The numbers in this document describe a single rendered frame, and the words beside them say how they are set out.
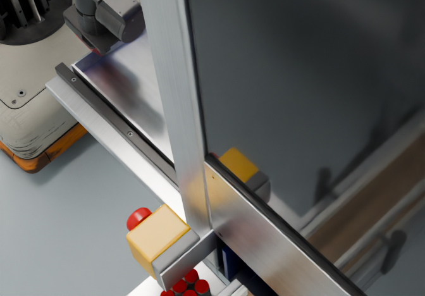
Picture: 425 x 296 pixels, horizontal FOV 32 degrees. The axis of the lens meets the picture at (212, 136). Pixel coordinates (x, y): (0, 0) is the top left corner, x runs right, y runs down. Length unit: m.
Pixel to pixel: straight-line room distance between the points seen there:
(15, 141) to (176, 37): 1.46
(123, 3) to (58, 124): 1.06
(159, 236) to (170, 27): 0.39
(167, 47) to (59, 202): 1.56
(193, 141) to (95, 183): 1.44
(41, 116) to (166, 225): 1.13
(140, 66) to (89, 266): 0.92
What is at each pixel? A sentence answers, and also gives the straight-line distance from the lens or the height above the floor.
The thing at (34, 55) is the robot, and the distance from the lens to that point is 2.19.
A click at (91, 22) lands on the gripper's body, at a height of 1.03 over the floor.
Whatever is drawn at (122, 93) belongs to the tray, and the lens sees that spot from 1.31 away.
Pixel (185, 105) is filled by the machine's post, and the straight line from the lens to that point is 0.77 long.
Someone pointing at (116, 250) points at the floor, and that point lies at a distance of 2.14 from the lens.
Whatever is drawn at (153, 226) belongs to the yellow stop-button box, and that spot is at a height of 1.03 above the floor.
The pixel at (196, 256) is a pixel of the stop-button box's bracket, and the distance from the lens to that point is 1.02.
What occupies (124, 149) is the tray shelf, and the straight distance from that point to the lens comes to 1.25.
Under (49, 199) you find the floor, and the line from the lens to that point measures 2.25.
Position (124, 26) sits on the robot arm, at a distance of 1.13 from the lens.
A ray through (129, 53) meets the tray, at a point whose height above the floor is 0.88.
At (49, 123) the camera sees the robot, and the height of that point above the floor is 0.22.
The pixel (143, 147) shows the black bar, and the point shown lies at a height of 0.90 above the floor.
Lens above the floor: 1.93
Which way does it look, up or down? 58 degrees down
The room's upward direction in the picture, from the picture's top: 6 degrees counter-clockwise
